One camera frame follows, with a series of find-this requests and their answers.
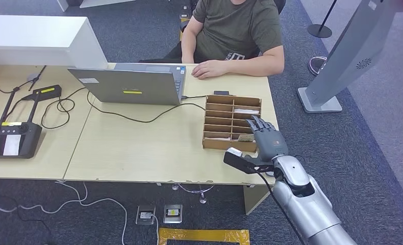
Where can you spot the person's left forearm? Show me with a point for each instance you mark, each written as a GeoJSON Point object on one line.
{"type": "Point", "coordinates": [255, 67]}

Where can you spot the grey kiosk stand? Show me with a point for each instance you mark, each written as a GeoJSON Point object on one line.
{"type": "Point", "coordinates": [350, 50]}

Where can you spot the black remote controller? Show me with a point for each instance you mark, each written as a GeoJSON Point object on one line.
{"type": "Point", "coordinates": [24, 135]}

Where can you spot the grey laptop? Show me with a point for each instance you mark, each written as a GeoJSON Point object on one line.
{"type": "Point", "coordinates": [127, 86]}

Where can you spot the small black device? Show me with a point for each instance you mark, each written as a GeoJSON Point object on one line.
{"type": "Point", "coordinates": [221, 92]}

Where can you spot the white counter block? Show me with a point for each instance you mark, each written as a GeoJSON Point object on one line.
{"type": "Point", "coordinates": [36, 35]}

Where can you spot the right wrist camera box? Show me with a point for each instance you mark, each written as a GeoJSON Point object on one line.
{"type": "Point", "coordinates": [242, 162]}

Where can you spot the white card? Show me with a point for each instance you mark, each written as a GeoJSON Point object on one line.
{"type": "Point", "coordinates": [247, 111]}

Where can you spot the person's right forearm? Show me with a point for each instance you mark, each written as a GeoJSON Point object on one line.
{"type": "Point", "coordinates": [188, 50]}

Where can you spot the yellow floor tape frame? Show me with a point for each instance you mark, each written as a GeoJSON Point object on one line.
{"type": "Point", "coordinates": [205, 234]}

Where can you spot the black stanchion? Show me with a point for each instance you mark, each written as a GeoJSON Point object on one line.
{"type": "Point", "coordinates": [319, 31]}

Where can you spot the thin black stand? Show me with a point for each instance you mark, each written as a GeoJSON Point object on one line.
{"type": "Point", "coordinates": [37, 78]}

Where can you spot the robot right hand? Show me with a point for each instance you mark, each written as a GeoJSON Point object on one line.
{"type": "Point", "coordinates": [270, 145]}

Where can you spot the person's left hand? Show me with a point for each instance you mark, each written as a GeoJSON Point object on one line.
{"type": "Point", "coordinates": [210, 69]}

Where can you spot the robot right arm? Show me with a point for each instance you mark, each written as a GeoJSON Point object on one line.
{"type": "Point", "coordinates": [306, 209]}

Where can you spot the wooden desk side panel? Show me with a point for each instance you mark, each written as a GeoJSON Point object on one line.
{"type": "Point", "coordinates": [254, 199]}

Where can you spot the silver floor socket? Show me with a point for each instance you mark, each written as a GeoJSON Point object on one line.
{"type": "Point", "coordinates": [145, 215]}
{"type": "Point", "coordinates": [172, 213]}

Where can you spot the person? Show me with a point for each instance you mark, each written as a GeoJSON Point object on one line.
{"type": "Point", "coordinates": [235, 30]}

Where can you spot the pale pink card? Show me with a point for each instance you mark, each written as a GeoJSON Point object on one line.
{"type": "Point", "coordinates": [218, 138]}

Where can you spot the black power adapter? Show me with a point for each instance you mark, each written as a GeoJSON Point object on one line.
{"type": "Point", "coordinates": [47, 92]}

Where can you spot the cardboard card organizer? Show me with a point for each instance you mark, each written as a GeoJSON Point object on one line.
{"type": "Point", "coordinates": [221, 145]}

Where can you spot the white panel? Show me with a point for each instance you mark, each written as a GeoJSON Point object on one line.
{"type": "Point", "coordinates": [96, 2]}

